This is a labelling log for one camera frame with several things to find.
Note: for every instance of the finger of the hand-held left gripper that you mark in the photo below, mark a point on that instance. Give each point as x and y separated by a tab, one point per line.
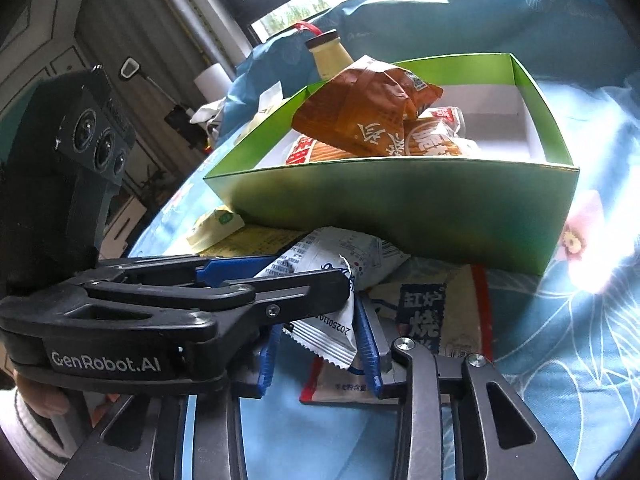
300	295
225	267

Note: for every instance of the beige rice cracker packet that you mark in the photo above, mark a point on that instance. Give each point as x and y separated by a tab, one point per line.
310	152

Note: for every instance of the yellow bear-print bottle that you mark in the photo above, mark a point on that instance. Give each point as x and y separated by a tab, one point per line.
330	57

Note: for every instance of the white-grey snack packet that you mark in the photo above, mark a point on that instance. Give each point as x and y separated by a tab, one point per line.
325	250

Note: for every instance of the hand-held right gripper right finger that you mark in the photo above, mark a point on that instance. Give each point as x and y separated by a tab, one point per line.
367	345

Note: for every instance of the person's left forearm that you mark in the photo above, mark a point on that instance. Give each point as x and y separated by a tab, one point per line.
30	440

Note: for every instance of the clear packet of orange sticks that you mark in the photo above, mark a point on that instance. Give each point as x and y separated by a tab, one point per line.
440	135

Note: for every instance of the white plastic bag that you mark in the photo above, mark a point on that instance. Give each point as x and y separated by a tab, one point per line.
205	115

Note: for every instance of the upright vacuum cleaner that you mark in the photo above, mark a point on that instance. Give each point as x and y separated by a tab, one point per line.
180	117

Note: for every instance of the small yellow-green snack packet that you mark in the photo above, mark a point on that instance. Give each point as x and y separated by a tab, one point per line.
215	227

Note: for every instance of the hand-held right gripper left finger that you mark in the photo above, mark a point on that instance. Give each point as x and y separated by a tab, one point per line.
267	360

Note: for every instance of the white tissue pack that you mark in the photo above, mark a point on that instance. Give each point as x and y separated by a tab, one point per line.
270	105

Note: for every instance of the green cardboard box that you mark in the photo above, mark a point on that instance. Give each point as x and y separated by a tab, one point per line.
400	210

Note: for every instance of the orange snack packet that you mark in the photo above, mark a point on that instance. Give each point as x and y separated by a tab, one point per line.
350	110

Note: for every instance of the large yellow snack packet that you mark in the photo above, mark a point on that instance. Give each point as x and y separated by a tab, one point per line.
250	242

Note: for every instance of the white paper roll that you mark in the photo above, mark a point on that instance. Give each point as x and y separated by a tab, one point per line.
215	82

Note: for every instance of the blue floral bed sheet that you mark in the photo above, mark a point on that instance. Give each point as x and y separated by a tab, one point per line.
575	360

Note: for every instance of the grey curtain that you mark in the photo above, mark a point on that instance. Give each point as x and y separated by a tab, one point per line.
200	10

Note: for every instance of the beige red-edged snack packet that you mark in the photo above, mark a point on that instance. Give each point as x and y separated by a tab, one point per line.
450	310

